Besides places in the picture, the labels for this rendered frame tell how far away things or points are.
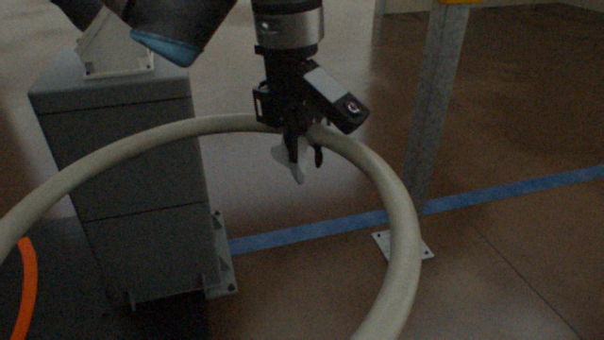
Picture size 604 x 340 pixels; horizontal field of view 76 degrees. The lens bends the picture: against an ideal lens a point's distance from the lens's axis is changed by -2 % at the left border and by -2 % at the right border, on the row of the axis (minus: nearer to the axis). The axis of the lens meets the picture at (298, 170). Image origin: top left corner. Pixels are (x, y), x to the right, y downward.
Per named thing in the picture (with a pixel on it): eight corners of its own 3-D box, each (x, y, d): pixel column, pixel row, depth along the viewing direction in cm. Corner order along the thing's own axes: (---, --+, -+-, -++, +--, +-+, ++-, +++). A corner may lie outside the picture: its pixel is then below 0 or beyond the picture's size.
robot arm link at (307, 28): (336, 0, 50) (292, 19, 44) (337, 38, 53) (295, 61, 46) (281, -4, 54) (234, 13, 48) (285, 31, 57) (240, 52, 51)
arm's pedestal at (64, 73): (112, 231, 177) (44, 43, 129) (221, 212, 189) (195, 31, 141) (99, 324, 138) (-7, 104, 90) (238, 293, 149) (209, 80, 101)
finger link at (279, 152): (277, 175, 64) (278, 121, 60) (307, 185, 61) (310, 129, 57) (265, 181, 62) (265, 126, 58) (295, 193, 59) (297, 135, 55)
